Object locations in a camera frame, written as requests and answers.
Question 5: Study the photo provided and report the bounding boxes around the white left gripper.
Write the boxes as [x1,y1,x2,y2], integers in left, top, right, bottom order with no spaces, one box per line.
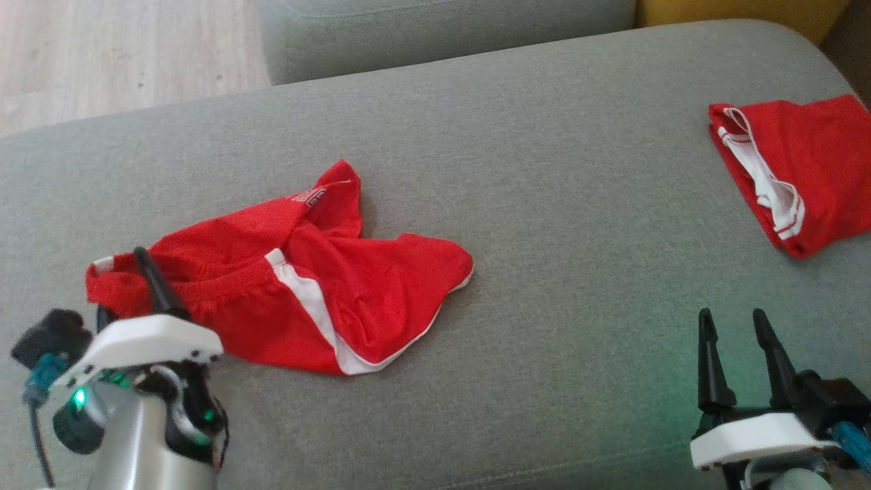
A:
[52,246,225,390]

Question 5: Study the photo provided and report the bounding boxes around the small grey sofa cushion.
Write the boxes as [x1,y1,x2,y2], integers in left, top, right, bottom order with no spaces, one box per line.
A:
[261,0,638,86]

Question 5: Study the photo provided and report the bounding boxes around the large grey sofa seat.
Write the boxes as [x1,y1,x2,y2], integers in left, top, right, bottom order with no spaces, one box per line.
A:
[0,19,871,490]

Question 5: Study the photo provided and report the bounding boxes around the red white-trimmed shorts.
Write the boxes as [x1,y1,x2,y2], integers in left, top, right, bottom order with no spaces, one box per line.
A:
[86,159,475,377]

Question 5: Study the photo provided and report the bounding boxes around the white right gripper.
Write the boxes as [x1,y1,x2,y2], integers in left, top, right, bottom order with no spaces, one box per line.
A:
[689,308,842,490]

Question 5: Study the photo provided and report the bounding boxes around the yellow furniture panel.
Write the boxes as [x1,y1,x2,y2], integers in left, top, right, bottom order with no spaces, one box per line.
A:
[635,0,853,46]

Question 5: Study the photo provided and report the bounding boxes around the red white basketball jersey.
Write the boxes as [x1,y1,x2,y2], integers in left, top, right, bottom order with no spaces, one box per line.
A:
[708,94,871,260]

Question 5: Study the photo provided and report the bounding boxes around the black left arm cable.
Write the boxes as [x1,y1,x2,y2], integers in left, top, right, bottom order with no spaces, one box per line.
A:
[26,400,56,489]

